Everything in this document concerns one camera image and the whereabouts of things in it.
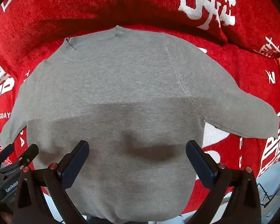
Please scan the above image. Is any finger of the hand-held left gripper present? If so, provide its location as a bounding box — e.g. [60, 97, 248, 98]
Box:
[0, 144, 15, 162]
[16, 144, 40, 171]

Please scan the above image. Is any grey sweater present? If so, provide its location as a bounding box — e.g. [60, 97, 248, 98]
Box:
[0, 25, 280, 223]

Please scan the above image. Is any red printed cushion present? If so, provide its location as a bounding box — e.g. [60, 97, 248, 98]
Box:
[0, 0, 280, 75]

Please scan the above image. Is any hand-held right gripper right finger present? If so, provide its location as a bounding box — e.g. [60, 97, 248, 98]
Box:
[185, 139, 262, 224]

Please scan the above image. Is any red printed blanket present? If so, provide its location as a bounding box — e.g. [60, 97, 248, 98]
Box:
[0, 21, 280, 216]

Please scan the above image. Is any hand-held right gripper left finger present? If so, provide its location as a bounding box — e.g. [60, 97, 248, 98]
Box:
[13, 140, 90, 224]

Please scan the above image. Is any black wire rack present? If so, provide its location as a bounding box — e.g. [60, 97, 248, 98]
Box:
[257, 183, 277, 208]

